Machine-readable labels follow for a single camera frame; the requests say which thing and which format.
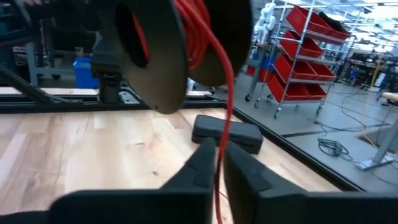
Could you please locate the black zippered case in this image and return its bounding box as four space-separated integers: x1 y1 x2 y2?
191 114 264 155

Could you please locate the thin red cord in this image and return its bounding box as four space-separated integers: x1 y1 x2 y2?
132 0 236 224

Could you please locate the coiled black floor cable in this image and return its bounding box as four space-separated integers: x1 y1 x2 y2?
317 138 352 158

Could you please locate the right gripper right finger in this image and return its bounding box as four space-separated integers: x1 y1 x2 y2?
223 140 307 224

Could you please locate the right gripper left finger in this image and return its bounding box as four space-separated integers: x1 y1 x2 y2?
160 138 218 224

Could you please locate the blue plastic container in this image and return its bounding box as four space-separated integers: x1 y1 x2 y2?
73 56 100 90

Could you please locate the metal rack with red bins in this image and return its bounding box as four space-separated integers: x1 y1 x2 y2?
245 4 352 119

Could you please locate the black spool for red cord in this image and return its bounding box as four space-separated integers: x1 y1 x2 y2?
114 0 252 114

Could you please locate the grey metal cart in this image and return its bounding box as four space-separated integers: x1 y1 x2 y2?
24 40 78 80

